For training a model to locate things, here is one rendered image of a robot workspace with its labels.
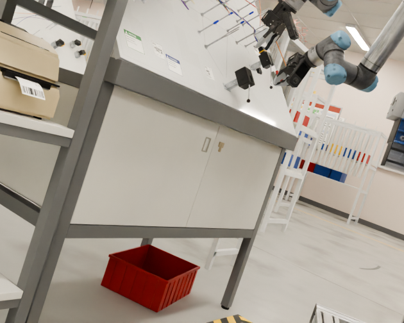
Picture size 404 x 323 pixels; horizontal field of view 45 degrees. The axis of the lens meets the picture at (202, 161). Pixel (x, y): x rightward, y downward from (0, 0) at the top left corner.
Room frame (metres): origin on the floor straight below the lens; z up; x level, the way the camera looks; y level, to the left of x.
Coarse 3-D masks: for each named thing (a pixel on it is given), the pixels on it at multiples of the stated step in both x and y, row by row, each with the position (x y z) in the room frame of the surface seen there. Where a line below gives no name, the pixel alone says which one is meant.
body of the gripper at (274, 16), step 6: (282, 0) 2.03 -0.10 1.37; (276, 6) 2.03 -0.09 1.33; (282, 6) 2.00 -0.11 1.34; (288, 6) 1.97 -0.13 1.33; (270, 12) 2.00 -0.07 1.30; (276, 12) 2.01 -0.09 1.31; (282, 12) 2.00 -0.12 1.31; (294, 12) 1.98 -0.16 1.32; (264, 18) 2.03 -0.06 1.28; (270, 18) 2.01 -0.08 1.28; (276, 18) 1.99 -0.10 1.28; (282, 18) 2.00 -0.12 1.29; (270, 24) 2.01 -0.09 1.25; (282, 24) 2.00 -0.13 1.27; (276, 30) 2.00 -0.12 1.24; (282, 30) 2.04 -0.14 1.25
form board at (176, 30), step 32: (128, 0) 1.41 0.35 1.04; (160, 0) 1.58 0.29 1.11; (224, 0) 2.11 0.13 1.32; (160, 32) 1.50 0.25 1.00; (192, 32) 1.70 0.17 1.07; (224, 32) 1.96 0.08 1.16; (160, 64) 1.42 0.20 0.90; (192, 64) 1.60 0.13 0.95; (224, 64) 1.83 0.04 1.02; (224, 96) 1.72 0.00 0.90; (256, 96) 1.98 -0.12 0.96; (288, 128) 2.17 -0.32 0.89
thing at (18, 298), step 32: (0, 0) 1.45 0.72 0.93; (96, 64) 1.18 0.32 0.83; (96, 96) 1.20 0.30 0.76; (0, 128) 1.02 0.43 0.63; (32, 128) 1.08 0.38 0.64; (64, 128) 1.15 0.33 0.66; (64, 160) 1.18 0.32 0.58; (64, 192) 1.20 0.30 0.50; (32, 256) 1.18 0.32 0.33; (0, 288) 1.15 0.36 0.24; (32, 288) 1.19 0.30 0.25
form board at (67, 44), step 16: (64, 0) 5.27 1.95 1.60; (16, 16) 4.49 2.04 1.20; (32, 16) 4.69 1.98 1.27; (32, 32) 4.58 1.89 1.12; (48, 32) 4.79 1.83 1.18; (64, 32) 5.02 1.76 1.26; (64, 48) 4.91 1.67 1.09; (80, 48) 5.15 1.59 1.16; (64, 64) 4.79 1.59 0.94; (80, 64) 5.02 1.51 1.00
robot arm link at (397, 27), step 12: (396, 12) 1.71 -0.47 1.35; (396, 24) 1.70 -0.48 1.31; (384, 36) 1.73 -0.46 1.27; (396, 36) 1.71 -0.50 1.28; (372, 48) 1.76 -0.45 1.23; (384, 48) 1.73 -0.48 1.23; (372, 60) 1.76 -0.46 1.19; (384, 60) 1.75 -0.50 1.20; (360, 72) 1.77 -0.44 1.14; (372, 72) 1.77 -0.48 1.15; (348, 84) 1.80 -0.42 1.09; (360, 84) 1.79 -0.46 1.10; (372, 84) 1.80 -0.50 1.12
